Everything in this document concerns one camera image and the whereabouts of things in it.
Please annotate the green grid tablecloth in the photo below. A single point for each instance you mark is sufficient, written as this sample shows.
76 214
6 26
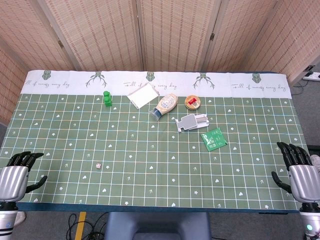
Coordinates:
155 142

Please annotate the white plastic phone stand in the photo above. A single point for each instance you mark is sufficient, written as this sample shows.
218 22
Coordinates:
191 122

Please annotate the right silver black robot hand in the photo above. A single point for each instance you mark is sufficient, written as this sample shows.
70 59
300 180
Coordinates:
304 182

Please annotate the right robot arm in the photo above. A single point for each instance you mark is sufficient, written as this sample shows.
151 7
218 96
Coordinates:
310 221

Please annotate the yellow floor tape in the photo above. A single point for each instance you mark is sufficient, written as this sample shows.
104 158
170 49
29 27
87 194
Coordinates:
80 226

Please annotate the white shoe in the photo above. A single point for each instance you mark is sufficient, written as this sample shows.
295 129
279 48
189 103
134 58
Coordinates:
316 162
21 217

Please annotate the squeeze mayonnaise bottle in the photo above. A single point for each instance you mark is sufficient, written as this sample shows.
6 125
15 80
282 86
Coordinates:
165 105

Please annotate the bamboo folding screen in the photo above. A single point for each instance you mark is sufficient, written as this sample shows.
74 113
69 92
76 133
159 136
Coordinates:
160 32

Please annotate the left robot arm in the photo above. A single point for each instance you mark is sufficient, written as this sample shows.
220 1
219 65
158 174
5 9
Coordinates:
7 220

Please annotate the round orange tin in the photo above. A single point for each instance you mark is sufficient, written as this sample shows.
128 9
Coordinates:
192 102

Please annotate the white power strip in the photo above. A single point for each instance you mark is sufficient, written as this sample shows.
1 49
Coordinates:
312 75

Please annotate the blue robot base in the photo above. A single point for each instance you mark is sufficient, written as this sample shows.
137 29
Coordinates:
157 226

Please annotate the small white die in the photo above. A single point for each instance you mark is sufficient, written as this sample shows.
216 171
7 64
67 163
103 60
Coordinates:
98 165

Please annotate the green sachet packet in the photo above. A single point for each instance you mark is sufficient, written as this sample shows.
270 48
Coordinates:
214 139

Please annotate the white napkin holder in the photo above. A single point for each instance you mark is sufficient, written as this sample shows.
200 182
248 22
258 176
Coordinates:
143 96

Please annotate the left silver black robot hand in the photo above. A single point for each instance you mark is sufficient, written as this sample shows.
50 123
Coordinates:
13 180

